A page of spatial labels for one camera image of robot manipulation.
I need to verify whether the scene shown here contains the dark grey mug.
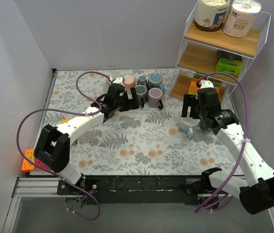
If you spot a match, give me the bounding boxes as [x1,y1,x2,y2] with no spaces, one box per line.
[135,85,148,108]

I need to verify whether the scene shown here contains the green tissue pack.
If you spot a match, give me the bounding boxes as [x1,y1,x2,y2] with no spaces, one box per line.
[216,58,242,77]

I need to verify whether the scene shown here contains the shelf sponge pack back right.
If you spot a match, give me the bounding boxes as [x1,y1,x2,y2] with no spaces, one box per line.
[209,78,222,93]

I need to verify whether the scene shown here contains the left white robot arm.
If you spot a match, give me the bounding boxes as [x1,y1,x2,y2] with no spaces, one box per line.
[34,83,140,194]

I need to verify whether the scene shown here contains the pink mug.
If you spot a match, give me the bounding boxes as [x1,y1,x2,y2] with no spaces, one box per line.
[123,75,136,91]

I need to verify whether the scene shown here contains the pink box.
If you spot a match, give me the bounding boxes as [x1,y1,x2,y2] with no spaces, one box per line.
[34,158,48,169]

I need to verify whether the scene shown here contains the blue glazed mug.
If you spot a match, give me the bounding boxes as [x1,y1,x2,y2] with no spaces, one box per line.
[147,73,165,94]

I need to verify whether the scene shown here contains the brown toilet paper roll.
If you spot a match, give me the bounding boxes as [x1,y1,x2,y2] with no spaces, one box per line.
[193,0,230,32]

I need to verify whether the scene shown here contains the shelf sponge pack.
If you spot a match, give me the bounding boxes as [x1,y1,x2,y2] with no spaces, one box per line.
[209,78,222,93]
[193,73,207,84]
[187,81,199,96]

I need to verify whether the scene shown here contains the small dark grey-blue mug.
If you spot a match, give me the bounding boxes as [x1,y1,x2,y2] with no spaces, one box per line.
[137,76,147,87]

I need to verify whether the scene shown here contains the white wire wooden shelf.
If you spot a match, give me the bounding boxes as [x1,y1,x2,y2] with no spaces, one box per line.
[170,6,271,100]

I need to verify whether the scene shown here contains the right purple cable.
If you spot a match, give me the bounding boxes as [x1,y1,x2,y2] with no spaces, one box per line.
[194,72,250,214]

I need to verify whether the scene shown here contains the pink toilet paper roll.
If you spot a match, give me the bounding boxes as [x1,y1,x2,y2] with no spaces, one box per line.
[223,0,261,38]

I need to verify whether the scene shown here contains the shelf sponge pack front left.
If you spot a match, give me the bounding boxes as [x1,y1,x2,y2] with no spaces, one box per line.
[187,81,199,96]

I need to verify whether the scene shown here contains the yellow orange sponge pack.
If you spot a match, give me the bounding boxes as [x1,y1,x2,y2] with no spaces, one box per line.
[61,118,79,146]

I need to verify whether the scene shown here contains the shelf sponge pack back left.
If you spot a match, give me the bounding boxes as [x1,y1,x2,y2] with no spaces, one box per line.
[193,73,207,84]

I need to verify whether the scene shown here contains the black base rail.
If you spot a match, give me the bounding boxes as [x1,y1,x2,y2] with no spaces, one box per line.
[54,173,234,212]

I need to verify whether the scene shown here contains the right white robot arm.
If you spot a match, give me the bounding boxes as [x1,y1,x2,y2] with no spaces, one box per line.
[182,87,274,215]

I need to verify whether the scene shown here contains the lilac mug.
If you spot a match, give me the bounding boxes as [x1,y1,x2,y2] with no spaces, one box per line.
[147,87,164,110]

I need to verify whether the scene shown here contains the white and blue mug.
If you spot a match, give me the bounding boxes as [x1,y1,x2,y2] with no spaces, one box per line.
[179,116,200,137]

